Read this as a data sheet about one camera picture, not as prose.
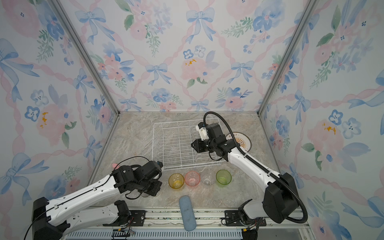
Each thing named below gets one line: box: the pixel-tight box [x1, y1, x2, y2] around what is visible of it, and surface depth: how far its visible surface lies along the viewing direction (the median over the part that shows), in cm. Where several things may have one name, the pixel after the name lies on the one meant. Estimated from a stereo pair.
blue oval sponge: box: [179, 195, 197, 232], surface depth 75 cm
